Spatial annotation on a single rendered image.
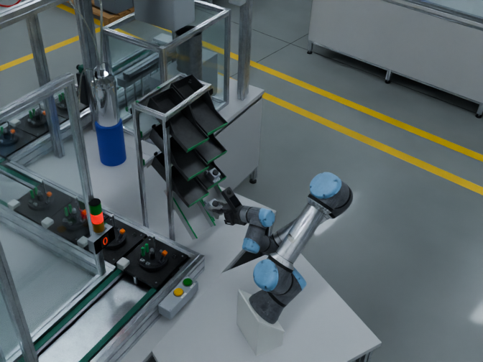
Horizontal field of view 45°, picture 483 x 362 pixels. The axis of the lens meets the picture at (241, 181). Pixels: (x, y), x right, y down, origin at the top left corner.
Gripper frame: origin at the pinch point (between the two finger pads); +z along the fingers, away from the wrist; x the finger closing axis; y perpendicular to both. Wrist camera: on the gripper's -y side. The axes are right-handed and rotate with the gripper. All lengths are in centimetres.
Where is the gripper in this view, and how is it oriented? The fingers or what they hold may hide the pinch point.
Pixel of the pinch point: (213, 204)
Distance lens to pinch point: 269.2
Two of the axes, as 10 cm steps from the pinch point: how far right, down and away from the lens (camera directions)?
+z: -6.9, -0.8, 7.2
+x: 6.7, -4.5, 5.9
